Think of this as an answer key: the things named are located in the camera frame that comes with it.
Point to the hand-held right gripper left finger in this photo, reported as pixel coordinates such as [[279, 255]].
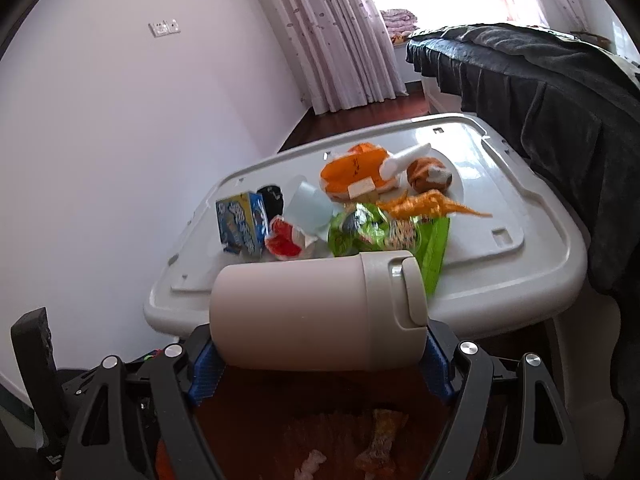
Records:
[[206, 375]]

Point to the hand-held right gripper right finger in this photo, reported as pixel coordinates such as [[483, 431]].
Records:
[[440, 370]]

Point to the brown wrapper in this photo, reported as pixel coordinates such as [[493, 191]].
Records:
[[382, 440]]

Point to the orange plastic bin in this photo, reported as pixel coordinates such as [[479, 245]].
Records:
[[300, 395]]

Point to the green snack packet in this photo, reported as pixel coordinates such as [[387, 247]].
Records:
[[432, 255]]

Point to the beige insulated bottle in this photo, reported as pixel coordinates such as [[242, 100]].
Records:
[[310, 310]]

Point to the blue carton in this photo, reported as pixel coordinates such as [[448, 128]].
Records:
[[240, 225]]

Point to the red and white wrapper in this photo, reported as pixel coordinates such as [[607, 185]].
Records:
[[285, 242]]

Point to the orange toy dinosaur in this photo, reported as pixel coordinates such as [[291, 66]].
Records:
[[425, 204]]

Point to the black small item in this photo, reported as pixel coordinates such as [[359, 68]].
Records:
[[272, 200]]

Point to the brown plush ball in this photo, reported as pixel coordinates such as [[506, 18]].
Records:
[[427, 175]]

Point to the light blue paper cup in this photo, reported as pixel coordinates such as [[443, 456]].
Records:
[[310, 207]]

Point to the white plastic tube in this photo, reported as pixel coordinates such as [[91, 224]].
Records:
[[405, 159]]

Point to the orange plush toy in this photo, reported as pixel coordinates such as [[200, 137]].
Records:
[[350, 172]]

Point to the white plastic storage box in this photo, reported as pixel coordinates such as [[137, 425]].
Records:
[[505, 270]]

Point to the dark grey bed blanket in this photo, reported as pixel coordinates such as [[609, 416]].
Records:
[[550, 110]]

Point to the folded pink quilts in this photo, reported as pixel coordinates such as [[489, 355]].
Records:
[[398, 22]]

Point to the pink patterned curtain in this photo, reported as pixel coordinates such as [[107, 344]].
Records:
[[325, 35]]

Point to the white bed frame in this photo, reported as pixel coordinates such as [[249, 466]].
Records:
[[442, 95]]

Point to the white wall socket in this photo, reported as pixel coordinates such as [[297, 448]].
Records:
[[164, 28]]

